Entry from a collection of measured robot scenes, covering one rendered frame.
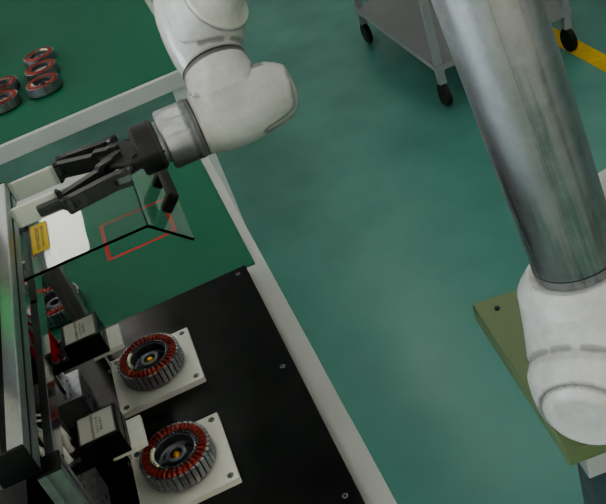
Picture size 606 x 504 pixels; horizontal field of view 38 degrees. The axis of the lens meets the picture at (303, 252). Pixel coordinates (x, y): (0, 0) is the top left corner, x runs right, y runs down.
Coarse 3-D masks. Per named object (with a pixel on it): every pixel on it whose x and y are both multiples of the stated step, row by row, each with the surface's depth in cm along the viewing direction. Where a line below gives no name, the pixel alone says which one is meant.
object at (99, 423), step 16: (96, 416) 127; (112, 416) 126; (80, 432) 125; (96, 432) 124; (112, 432) 123; (128, 432) 128; (144, 432) 128; (80, 448) 123; (96, 448) 124; (112, 448) 124; (128, 448) 125; (80, 464) 124; (96, 464) 125
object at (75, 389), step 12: (72, 372) 153; (72, 384) 151; (84, 384) 153; (60, 396) 149; (72, 396) 148; (84, 396) 149; (60, 408) 147; (72, 408) 148; (84, 408) 149; (72, 420) 149
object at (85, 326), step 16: (80, 320) 147; (96, 320) 146; (64, 336) 145; (80, 336) 144; (96, 336) 143; (112, 336) 148; (64, 352) 146; (80, 352) 144; (96, 352) 144; (112, 352) 146; (32, 368) 145; (64, 368) 144; (64, 384) 149
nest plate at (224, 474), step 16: (208, 416) 141; (208, 432) 138; (224, 432) 138; (192, 448) 136; (224, 448) 134; (224, 464) 132; (144, 480) 134; (208, 480) 130; (224, 480) 129; (240, 480) 129; (144, 496) 131; (160, 496) 130; (176, 496) 129; (192, 496) 129; (208, 496) 129
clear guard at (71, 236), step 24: (120, 192) 147; (144, 192) 147; (48, 216) 148; (72, 216) 146; (96, 216) 143; (120, 216) 141; (144, 216) 139; (168, 216) 143; (24, 240) 144; (72, 240) 139; (96, 240) 137; (24, 264) 138; (48, 264) 136
